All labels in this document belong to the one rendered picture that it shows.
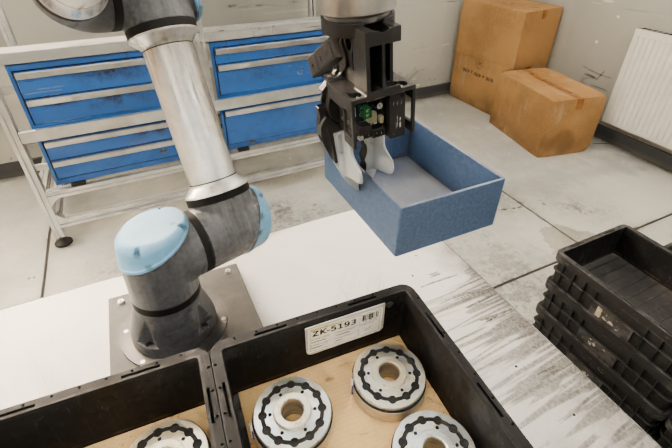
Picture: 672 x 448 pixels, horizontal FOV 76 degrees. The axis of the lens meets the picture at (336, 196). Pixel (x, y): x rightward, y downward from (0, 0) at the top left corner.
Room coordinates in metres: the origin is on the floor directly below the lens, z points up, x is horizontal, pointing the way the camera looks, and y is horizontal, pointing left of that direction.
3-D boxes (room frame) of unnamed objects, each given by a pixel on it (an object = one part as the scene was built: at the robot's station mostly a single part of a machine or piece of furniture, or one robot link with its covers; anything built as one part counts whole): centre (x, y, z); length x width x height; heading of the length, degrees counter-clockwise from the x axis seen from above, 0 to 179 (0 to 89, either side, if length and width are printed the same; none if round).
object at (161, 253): (0.54, 0.30, 0.91); 0.13 x 0.12 x 0.14; 133
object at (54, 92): (1.83, 0.98, 0.60); 0.72 x 0.03 x 0.56; 116
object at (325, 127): (0.45, 0.00, 1.20); 0.05 x 0.02 x 0.09; 114
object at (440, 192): (0.49, -0.09, 1.10); 0.20 x 0.15 x 0.07; 26
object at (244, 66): (2.18, 0.26, 0.60); 0.72 x 0.03 x 0.56; 116
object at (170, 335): (0.53, 0.30, 0.80); 0.15 x 0.15 x 0.10
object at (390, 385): (0.35, -0.07, 0.86); 0.05 x 0.05 x 0.01
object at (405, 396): (0.35, -0.07, 0.86); 0.10 x 0.10 x 0.01
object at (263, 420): (0.30, 0.06, 0.86); 0.10 x 0.10 x 0.01
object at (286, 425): (0.30, 0.06, 0.86); 0.05 x 0.05 x 0.01
